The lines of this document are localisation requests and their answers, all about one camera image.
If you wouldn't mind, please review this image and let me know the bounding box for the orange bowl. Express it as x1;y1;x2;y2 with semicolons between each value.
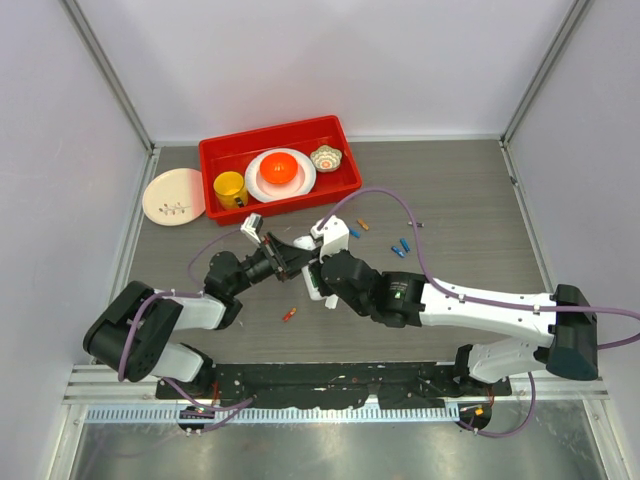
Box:
259;152;299;185

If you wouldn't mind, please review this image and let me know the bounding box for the small patterned dish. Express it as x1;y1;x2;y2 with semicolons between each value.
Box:
310;145;343;173

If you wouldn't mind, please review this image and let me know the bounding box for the white plate in bin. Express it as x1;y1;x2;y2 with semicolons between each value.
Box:
244;148;316;203

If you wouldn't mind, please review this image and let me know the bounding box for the red plastic bin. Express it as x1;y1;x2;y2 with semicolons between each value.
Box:
199;115;362;225

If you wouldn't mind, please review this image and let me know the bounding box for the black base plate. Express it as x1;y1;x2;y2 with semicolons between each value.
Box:
172;361;512;410

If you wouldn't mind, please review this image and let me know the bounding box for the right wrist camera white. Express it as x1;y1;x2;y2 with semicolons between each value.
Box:
310;215;350;263

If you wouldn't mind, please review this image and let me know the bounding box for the pink floral plate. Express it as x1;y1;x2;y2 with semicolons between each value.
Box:
142;168;205;227

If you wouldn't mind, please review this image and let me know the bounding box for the blue battery right upper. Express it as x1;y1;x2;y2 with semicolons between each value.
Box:
400;238;411;253

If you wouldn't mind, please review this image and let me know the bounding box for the yellow mug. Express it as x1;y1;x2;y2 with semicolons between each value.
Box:
213;171;249;210

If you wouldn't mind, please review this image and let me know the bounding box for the slotted cable duct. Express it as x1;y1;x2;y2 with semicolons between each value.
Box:
85;403;460;425

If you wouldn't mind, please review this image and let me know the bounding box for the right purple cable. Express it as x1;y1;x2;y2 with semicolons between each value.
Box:
319;187;640;441

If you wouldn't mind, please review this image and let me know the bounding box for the blue battery right lower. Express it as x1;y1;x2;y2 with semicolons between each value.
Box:
391;246;406;258

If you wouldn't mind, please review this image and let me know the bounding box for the white remote control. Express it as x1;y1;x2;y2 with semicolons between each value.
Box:
293;235;339;310

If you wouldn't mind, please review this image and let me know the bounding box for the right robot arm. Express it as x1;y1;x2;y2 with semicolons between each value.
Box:
319;250;599;395

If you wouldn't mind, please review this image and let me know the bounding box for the orange battery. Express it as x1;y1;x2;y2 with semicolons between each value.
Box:
357;219;370;231

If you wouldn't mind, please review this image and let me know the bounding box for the red battery near front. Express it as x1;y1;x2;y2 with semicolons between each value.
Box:
282;307;297;323

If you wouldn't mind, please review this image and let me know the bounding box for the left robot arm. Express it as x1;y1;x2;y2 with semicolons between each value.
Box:
83;233;319;399

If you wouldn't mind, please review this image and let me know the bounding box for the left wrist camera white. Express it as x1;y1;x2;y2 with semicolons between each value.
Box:
240;213;263;247

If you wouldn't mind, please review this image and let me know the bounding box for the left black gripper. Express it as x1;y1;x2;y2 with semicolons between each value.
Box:
229;232;312;296

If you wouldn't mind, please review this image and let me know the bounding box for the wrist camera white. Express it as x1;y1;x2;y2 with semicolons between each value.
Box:
310;215;350;263
240;213;263;247

